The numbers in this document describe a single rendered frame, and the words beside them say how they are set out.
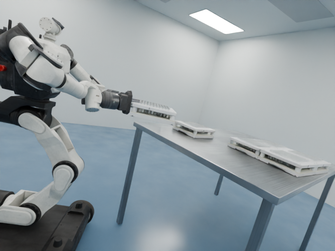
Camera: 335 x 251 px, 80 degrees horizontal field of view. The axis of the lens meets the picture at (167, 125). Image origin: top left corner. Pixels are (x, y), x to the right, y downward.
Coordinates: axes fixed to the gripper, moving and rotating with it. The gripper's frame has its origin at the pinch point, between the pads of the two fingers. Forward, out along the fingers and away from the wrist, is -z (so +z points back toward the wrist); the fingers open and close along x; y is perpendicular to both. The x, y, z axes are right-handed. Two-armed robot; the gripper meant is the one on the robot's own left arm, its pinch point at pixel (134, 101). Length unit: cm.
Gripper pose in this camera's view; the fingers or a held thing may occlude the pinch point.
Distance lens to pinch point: 125.2
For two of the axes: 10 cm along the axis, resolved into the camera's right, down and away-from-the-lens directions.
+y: -0.5, 1.7, -9.8
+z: -9.8, -2.1, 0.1
